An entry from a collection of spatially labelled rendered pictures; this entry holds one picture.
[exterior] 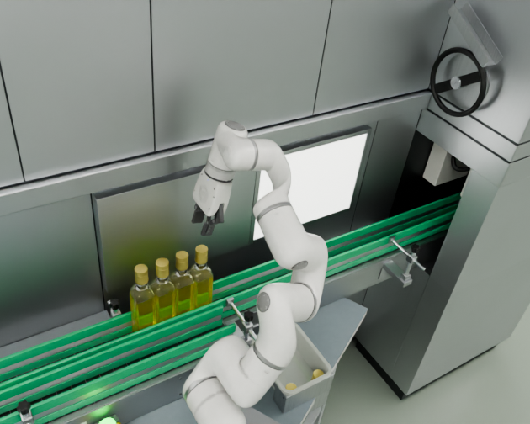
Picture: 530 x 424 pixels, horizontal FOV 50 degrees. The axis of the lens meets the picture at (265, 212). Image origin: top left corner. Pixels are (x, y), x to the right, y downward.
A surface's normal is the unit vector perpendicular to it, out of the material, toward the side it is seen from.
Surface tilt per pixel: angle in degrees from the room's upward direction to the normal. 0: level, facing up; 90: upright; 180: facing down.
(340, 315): 0
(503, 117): 90
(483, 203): 90
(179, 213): 90
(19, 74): 90
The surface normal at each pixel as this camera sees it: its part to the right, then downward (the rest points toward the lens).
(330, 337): 0.10, -0.77
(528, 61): -0.85, 0.26
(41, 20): 0.52, 0.58
